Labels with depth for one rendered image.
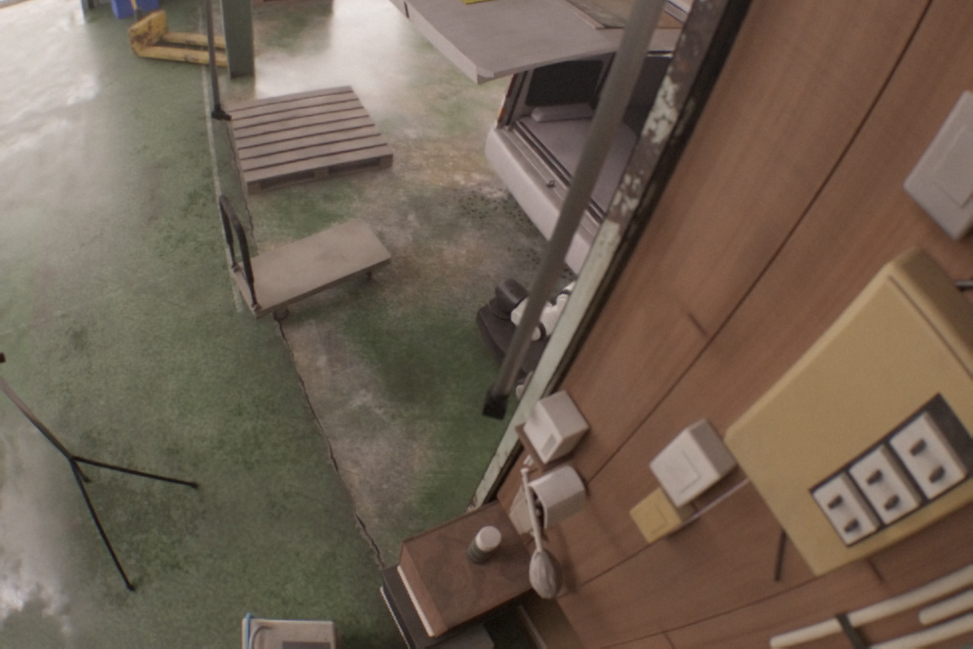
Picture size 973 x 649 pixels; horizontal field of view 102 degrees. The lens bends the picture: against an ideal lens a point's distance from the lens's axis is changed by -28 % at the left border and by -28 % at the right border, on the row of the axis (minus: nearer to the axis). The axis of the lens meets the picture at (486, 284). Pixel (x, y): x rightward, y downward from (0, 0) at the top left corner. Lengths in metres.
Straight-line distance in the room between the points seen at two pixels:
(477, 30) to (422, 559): 1.75
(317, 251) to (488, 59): 1.78
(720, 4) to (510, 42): 1.34
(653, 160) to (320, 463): 2.26
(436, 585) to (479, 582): 0.13
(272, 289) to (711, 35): 2.69
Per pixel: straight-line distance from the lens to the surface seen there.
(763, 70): 0.67
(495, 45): 1.93
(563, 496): 1.18
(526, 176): 3.44
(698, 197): 0.75
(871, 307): 0.53
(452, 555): 1.70
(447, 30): 2.01
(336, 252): 3.21
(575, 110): 3.95
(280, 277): 3.11
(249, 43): 5.41
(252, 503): 2.69
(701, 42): 0.70
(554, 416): 1.09
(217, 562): 2.65
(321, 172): 4.00
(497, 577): 1.71
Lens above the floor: 2.51
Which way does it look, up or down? 47 degrees down
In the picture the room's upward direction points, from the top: 16 degrees clockwise
